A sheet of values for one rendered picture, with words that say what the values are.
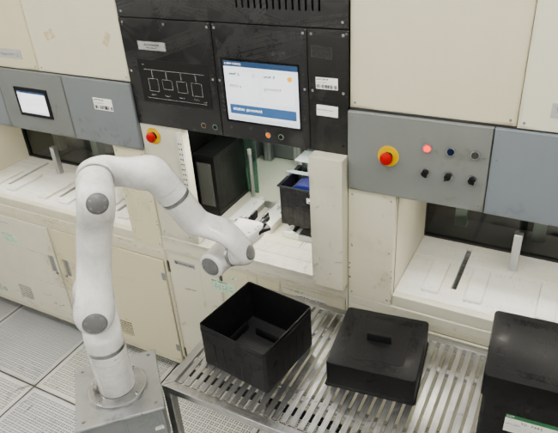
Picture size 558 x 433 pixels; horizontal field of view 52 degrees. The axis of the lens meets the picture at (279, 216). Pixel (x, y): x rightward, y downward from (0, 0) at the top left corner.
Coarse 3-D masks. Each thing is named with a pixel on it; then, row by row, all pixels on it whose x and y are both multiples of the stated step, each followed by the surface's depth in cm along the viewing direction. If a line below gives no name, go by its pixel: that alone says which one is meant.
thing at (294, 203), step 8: (304, 152) 235; (296, 160) 230; (304, 160) 229; (296, 168) 245; (304, 168) 247; (288, 176) 239; (296, 176) 245; (280, 184) 234; (288, 184) 240; (280, 192) 234; (288, 192) 232; (296, 192) 230; (304, 192) 228; (288, 200) 234; (296, 200) 232; (304, 200) 230; (288, 208) 236; (296, 208) 234; (304, 208) 232; (288, 216) 238; (296, 216) 236; (304, 216) 235; (288, 224) 241; (296, 224) 238; (304, 224) 236
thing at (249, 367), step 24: (240, 288) 206; (264, 288) 206; (216, 312) 198; (240, 312) 210; (264, 312) 212; (288, 312) 204; (216, 336) 188; (240, 336) 209; (264, 336) 206; (288, 336) 187; (216, 360) 195; (240, 360) 186; (264, 360) 178; (288, 360) 192; (264, 384) 184
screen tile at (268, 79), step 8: (264, 80) 188; (272, 80) 187; (280, 80) 186; (288, 88) 186; (264, 96) 191; (272, 96) 190; (280, 96) 188; (288, 96) 187; (272, 104) 191; (280, 104) 190; (288, 104) 188
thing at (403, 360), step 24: (360, 312) 202; (360, 336) 192; (384, 336) 187; (408, 336) 190; (336, 360) 183; (360, 360) 182; (384, 360) 182; (408, 360) 181; (336, 384) 186; (360, 384) 182; (384, 384) 178; (408, 384) 175
